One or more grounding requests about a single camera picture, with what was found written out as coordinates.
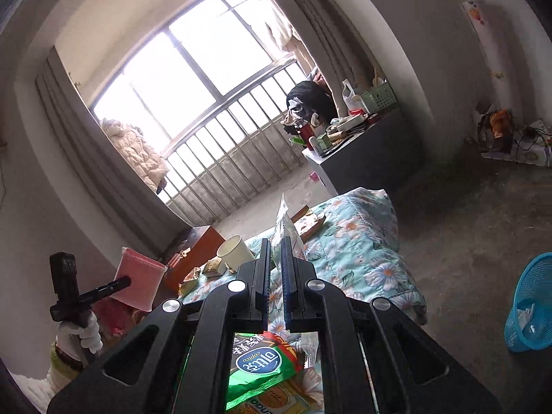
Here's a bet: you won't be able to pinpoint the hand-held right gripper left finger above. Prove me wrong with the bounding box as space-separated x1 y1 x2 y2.
47 238 273 414

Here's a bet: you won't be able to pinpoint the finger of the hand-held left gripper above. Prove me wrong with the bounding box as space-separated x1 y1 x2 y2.
78 277 132 308

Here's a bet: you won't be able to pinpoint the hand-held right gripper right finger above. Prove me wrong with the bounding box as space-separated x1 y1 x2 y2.
280 236 503 414

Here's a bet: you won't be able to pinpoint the clear plastic wrapper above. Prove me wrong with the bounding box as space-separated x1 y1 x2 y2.
268 192 308 337

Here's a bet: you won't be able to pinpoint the green red snack packet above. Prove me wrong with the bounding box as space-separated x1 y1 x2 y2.
226 332 305 410

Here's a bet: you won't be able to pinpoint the orange yellow snack packet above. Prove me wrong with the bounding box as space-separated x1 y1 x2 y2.
228 377 324 414

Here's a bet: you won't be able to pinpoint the blue plastic basket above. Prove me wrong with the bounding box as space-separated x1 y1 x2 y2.
504 252 552 353

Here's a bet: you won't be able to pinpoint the person's left hand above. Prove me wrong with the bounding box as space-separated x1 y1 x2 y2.
57 312 104 354

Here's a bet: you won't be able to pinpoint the red plastic bag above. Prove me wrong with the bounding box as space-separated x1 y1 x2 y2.
92 299 145 339

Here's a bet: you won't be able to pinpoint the pink cloth bag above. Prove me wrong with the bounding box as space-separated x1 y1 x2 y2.
113 247 168 312

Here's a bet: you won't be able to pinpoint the white paper cup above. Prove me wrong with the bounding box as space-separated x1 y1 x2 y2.
216 234 256 273

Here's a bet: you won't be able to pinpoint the small tan snack packet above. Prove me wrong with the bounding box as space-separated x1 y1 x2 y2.
203 256 227 277

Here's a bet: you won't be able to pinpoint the brown biscuit wrapper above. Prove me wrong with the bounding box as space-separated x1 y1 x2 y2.
291 206 326 242

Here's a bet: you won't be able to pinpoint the red-brown wooden nightstand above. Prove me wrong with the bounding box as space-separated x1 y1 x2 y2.
161 225 226 292

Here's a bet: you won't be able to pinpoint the gold foil wrapper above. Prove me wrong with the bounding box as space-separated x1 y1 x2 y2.
179 267 201 298

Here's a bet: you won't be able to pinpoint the floral teal blanket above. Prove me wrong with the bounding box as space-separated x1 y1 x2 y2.
179 187 427 414

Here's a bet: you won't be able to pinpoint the beige quilted jacket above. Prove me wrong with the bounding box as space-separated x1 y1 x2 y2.
100 118 169 193

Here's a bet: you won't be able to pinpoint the grey curtain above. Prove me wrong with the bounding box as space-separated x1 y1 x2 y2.
267 0 346 91
34 47 195 259

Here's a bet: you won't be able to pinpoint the grey cabinet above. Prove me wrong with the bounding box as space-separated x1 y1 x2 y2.
302 108 425 197

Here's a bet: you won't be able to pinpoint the metal window railing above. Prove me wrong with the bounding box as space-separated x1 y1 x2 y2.
157 62 320 225

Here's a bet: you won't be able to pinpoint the black bag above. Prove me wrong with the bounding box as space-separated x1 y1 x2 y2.
286 80 335 126

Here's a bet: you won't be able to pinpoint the white plastic jug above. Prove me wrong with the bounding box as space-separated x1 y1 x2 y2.
342 79 367 115

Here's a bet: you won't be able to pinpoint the green plastic storage basket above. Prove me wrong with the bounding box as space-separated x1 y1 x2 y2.
360 82 397 113

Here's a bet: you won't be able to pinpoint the white crumpled paper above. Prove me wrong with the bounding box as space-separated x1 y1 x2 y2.
515 304 538 333

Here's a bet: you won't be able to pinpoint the hanging beige clothes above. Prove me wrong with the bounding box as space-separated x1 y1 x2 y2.
259 0 315 70

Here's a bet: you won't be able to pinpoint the pile of snack bags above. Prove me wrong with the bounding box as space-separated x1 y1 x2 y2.
476 108 514 154

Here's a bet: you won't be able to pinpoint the white printed carton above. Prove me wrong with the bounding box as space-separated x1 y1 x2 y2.
481 121 552 167

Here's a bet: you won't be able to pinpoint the printed wallpaper roll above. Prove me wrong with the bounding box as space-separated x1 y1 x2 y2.
461 0 510 104

